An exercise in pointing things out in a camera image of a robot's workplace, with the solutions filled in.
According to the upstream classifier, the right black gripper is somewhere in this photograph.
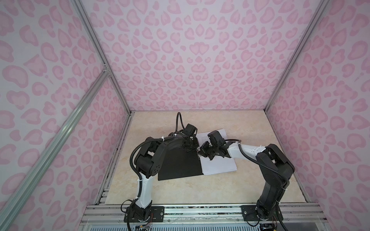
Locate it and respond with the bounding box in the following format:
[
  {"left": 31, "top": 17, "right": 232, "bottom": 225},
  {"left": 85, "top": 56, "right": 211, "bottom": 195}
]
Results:
[{"left": 196, "top": 141, "right": 219, "bottom": 161}]

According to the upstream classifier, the text sheet corner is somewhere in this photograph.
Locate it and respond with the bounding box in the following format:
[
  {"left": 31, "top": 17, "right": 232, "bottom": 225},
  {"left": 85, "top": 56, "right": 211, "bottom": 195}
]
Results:
[{"left": 196, "top": 129, "right": 237, "bottom": 175}]

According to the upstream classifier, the red and black folder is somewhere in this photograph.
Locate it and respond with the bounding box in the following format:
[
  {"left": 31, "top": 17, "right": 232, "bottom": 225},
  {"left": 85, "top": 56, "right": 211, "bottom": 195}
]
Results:
[{"left": 158, "top": 148, "right": 203, "bottom": 181}]

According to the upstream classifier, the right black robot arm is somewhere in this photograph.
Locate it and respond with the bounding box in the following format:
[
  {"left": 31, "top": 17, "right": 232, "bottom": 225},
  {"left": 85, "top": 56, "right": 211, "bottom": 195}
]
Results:
[{"left": 198, "top": 131, "right": 295, "bottom": 221}]

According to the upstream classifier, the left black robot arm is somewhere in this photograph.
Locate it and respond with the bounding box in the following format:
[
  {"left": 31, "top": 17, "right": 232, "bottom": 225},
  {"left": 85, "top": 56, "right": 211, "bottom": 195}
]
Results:
[{"left": 126, "top": 124, "right": 202, "bottom": 222}]

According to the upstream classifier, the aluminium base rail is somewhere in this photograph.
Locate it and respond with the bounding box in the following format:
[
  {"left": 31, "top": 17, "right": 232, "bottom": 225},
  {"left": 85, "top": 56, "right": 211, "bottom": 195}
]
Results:
[{"left": 78, "top": 203, "right": 331, "bottom": 231}]

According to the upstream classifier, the aluminium frame post left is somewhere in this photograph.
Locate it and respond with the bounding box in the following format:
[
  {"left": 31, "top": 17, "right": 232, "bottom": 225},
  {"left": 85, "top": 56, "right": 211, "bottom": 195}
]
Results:
[{"left": 70, "top": 0, "right": 132, "bottom": 115}]

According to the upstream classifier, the aluminium frame post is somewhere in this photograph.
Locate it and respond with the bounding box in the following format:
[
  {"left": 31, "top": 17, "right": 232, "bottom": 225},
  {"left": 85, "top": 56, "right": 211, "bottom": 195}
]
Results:
[
  {"left": 70, "top": 0, "right": 132, "bottom": 115},
  {"left": 264, "top": 0, "right": 331, "bottom": 114}
]

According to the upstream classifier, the aluminium frame post right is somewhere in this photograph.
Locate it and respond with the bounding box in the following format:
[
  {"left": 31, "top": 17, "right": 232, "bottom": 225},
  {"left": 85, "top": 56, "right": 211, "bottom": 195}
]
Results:
[{"left": 264, "top": 0, "right": 331, "bottom": 114}]

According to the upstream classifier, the aluminium frame strut left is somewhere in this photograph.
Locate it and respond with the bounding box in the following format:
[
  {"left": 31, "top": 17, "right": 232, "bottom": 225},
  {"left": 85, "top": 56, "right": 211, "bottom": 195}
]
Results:
[{"left": 0, "top": 67, "right": 110, "bottom": 229}]

